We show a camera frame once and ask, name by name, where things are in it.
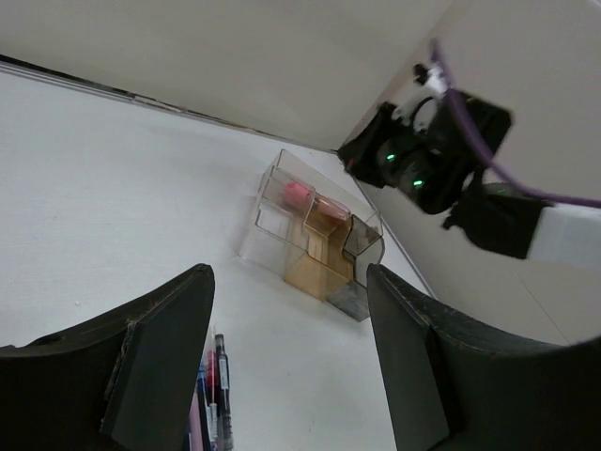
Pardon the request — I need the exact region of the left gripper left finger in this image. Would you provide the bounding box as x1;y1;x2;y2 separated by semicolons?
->
1;264;215;450

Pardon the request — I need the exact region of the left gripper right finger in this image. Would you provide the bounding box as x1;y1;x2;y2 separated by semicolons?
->
367;264;600;450

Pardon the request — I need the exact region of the black gel pen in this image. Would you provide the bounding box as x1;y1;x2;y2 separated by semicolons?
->
215;334;235;451

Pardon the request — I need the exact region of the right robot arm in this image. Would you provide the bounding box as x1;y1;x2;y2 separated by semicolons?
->
336;64;600;269

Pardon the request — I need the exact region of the clear compartment desk organizer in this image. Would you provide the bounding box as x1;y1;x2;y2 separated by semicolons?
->
239;149;385;322

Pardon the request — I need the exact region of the blue gel pen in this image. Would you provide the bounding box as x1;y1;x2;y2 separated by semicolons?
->
195;364;210;451

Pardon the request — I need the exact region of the pink red gel pen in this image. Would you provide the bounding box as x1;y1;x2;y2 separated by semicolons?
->
206;349;219;450

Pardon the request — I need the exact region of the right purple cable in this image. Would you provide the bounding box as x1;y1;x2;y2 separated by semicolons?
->
428;37;601;210

